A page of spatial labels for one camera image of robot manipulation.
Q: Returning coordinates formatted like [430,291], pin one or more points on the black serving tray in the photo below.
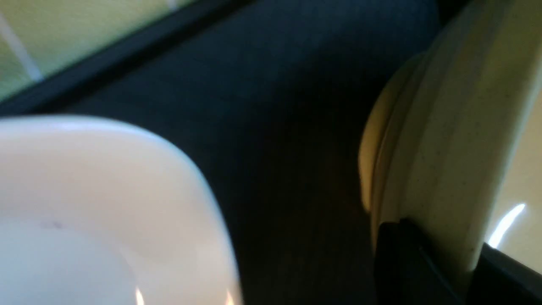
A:
[269,98]

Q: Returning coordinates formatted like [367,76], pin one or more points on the green checkered tablecloth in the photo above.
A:
[42,37]

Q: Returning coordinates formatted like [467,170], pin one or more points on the white square dish front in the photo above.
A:
[96,211]

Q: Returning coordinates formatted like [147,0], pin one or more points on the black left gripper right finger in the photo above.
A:
[500,280]

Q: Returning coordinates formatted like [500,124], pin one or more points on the tan noodle bowl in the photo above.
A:
[453,142]

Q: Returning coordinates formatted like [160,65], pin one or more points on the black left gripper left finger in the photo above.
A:
[404,271]

